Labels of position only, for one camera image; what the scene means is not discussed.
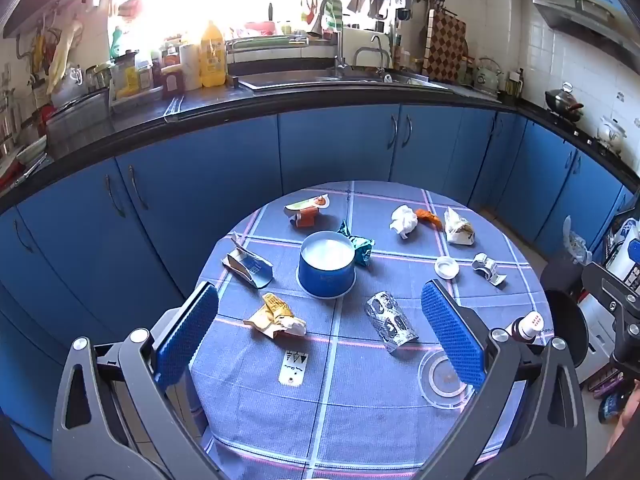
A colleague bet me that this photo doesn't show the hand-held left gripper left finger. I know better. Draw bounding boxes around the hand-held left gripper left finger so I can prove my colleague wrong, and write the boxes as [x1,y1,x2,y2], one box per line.
[51,281,221,480]

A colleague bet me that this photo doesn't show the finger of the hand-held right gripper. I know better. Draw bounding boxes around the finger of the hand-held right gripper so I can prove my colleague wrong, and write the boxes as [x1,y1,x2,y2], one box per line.
[581,261,640,378]

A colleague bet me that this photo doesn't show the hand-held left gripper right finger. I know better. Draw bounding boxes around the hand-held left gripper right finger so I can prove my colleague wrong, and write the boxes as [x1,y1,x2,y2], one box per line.
[415,280,589,480]

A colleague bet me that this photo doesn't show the yellow wrapper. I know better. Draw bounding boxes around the yellow wrapper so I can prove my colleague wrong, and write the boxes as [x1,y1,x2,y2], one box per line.
[243,292,307,339]

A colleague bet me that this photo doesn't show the teal snack wrapper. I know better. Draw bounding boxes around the teal snack wrapper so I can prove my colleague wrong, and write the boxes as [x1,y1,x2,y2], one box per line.
[337,220,375,269]

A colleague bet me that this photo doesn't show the blue round container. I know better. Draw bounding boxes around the blue round container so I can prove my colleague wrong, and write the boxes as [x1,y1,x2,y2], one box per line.
[297,230,357,300]

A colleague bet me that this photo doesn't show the person's right forearm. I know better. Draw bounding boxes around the person's right forearm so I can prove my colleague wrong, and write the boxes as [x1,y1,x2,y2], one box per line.
[606,385,640,456]

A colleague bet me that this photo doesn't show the white and blue printed box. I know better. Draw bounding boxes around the white and blue printed box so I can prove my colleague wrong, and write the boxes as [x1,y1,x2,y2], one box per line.
[602,210,640,292]

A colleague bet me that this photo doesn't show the clear plastic bag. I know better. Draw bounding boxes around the clear plastic bag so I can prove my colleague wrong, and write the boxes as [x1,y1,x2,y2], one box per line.
[562,215,594,266]

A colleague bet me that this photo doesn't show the black round container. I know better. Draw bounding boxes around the black round container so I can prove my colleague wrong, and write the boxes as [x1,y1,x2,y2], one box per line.
[542,254,592,387]

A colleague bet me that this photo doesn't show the clear plastic lid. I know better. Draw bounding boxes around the clear plastic lid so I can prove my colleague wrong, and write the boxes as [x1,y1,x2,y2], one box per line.
[417,348,475,410]

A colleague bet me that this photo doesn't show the white round cap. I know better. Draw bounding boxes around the white round cap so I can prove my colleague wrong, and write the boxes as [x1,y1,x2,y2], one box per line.
[434,255,460,279]

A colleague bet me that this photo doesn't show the small bottle with red label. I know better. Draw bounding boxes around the small bottle with red label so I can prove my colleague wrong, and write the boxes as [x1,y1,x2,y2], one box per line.
[504,311,545,345]

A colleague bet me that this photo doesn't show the crushed blue milk carton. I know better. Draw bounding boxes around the crushed blue milk carton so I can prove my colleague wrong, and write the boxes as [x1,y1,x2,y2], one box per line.
[221,232,275,290]

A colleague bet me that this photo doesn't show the white and brown paper bag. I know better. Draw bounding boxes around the white and brown paper bag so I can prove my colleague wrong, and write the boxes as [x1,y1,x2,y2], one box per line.
[443,206,475,246]

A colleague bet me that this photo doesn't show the purple slipper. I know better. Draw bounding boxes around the purple slipper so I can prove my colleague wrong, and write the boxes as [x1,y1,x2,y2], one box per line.
[587,374,632,402]

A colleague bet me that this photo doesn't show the orange crumpled wrapper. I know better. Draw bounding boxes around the orange crumpled wrapper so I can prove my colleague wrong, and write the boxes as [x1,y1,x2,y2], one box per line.
[414,208,444,231]

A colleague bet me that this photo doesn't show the white printed card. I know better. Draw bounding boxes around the white printed card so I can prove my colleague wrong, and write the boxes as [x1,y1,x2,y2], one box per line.
[277,348,310,387]

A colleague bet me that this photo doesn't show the white crumpled tissue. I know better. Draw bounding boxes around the white crumpled tissue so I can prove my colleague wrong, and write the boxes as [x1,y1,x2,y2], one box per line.
[389,204,419,239]

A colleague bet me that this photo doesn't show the white ceramic pot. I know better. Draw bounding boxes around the white ceramic pot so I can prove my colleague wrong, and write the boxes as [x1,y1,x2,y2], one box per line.
[597,115,629,154]

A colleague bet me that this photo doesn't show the blue base cabinets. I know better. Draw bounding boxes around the blue base cabinets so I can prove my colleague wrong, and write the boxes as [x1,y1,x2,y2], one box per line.
[0,102,640,441]

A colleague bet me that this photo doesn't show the orange and green carton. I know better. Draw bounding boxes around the orange and green carton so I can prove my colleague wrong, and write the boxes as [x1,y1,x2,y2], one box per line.
[284,193,331,229]

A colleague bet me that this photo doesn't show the black wok with lid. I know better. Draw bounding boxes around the black wok with lid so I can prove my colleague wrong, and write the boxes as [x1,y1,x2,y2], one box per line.
[544,82,585,122]

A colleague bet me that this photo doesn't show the pale green kettle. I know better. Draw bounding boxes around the pale green kettle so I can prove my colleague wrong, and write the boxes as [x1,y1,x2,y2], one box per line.
[472,57,505,94]

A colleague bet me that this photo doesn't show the black kitchen countertop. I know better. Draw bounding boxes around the black kitchen countertop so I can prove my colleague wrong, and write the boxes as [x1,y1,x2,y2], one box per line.
[0,77,640,211]

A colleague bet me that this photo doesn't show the clear container with yellow label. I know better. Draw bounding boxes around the clear container with yellow label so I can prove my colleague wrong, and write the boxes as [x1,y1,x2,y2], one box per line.
[110,52,154,99]

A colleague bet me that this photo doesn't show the white paper roll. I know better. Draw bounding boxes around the white paper roll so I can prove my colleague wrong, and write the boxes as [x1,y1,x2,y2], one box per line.
[178,43,202,92]

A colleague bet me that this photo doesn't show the steel range hood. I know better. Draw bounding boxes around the steel range hood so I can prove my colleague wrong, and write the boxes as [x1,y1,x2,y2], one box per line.
[532,0,640,61]

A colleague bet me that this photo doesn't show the yellow oil bottle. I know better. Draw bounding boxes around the yellow oil bottle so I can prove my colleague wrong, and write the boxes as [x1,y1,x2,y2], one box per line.
[199,20,229,89]

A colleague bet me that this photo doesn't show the steel kitchen sink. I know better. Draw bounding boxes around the steel kitchen sink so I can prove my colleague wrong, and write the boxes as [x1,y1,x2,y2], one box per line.
[238,70,451,92]

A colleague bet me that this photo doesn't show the checkered cutting board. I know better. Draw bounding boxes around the checkered cutting board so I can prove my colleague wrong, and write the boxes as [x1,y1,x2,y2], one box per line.
[423,8,469,84]

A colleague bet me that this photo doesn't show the small chrome faucet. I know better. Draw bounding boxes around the small chrome faucet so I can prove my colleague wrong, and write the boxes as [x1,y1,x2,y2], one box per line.
[353,34,391,74]

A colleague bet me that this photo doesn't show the white drying tray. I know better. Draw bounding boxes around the white drying tray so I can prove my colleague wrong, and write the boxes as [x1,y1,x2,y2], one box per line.
[227,34,309,64]

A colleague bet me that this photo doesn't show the chrome kitchen faucet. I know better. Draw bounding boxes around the chrome kitchen faucet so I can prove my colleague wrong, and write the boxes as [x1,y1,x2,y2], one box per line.
[320,0,352,79]

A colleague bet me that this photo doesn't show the green striped cloth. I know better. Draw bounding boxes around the green striped cloth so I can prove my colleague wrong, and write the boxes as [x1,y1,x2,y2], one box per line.
[320,0,346,31]

